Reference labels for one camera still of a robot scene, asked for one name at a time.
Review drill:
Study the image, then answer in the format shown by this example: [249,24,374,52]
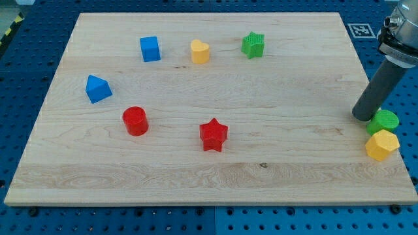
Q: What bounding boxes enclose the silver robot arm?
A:
[378,0,417,69]

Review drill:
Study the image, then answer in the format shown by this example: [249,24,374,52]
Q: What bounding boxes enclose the red star block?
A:
[199,118,229,152]

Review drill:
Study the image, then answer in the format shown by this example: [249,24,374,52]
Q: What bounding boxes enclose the green star block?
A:
[241,31,265,59]

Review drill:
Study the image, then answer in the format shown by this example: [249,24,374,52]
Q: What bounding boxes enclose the wooden board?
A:
[5,12,417,207]

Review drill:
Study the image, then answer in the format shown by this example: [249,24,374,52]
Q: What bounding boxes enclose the yellow heart block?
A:
[190,39,210,64]

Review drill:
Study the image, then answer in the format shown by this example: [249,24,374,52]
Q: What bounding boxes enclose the red cylinder block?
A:
[122,106,149,136]

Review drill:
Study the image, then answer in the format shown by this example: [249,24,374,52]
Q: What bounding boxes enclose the blue cube block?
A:
[140,36,161,62]

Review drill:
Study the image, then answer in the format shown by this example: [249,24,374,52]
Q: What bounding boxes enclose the blue triangular prism block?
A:
[85,75,112,104]

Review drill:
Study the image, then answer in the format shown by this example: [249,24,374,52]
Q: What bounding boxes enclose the yellow hexagon block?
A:
[365,129,400,161]

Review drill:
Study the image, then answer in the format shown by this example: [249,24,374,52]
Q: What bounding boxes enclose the white fiducial marker tag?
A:
[347,23,376,39]

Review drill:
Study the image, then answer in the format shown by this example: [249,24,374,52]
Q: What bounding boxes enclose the green cylinder block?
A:
[366,110,400,136]

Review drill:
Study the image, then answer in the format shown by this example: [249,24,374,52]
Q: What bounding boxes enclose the yellow black hazard tape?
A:
[1,12,25,50]

